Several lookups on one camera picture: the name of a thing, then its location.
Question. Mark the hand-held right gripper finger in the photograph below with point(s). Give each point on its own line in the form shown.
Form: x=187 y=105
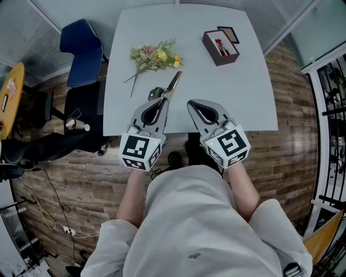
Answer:
x=220 y=111
x=204 y=128

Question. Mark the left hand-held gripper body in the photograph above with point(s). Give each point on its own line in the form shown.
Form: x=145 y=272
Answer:
x=135 y=148

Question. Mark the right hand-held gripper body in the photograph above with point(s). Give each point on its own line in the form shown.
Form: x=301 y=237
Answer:
x=229 y=146

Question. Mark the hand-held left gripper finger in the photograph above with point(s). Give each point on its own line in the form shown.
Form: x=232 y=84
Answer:
x=137 y=117
x=163 y=120

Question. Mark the person's left forearm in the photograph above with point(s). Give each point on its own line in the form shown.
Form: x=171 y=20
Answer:
x=132 y=200

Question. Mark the person's right forearm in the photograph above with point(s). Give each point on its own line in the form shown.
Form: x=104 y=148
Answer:
x=243 y=194

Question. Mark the person's right leg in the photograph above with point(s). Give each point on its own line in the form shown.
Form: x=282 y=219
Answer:
x=198 y=151

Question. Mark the person's leg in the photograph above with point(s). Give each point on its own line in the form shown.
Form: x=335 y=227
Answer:
x=198 y=151
x=175 y=159

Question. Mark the person's left leg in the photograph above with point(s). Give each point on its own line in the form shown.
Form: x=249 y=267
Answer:
x=175 y=159

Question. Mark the brown open box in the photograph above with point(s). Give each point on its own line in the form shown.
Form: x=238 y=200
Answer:
x=227 y=60

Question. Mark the beige cylindrical cup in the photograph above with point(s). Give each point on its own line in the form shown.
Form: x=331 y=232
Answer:
x=77 y=125

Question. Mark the red black marker pen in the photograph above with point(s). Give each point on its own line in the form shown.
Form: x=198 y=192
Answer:
x=219 y=46
x=224 y=50

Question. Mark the clear phone case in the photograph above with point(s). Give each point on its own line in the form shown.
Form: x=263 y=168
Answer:
x=75 y=113

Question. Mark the yellow and pink flower bouquet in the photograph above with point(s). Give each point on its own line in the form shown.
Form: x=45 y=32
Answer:
x=154 y=56

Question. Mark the brown box lid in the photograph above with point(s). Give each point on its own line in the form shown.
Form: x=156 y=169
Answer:
x=232 y=34

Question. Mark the blue-backed office chair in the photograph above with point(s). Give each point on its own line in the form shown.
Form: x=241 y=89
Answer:
x=81 y=54

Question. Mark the person's white shirt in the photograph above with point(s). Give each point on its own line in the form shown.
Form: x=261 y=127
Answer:
x=194 y=230

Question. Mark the black armrest office chair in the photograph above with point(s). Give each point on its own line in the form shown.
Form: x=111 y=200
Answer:
x=46 y=108

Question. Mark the black metal railing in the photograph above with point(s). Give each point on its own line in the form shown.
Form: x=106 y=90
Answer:
x=328 y=162

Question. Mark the white power strip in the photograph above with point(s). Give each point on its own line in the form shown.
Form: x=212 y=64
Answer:
x=69 y=230

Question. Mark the black mesh office chair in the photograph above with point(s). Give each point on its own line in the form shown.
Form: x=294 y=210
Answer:
x=29 y=154

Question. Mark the pink white paper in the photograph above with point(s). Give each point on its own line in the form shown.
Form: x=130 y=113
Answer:
x=12 y=86

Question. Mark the orange wooden board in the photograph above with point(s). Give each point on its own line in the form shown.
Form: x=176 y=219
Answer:
x=324 y=238

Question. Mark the black stool base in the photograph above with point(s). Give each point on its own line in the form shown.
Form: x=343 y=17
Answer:
x=75 y=267

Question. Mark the white desk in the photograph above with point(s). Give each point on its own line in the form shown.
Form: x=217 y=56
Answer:
x=9 y=251

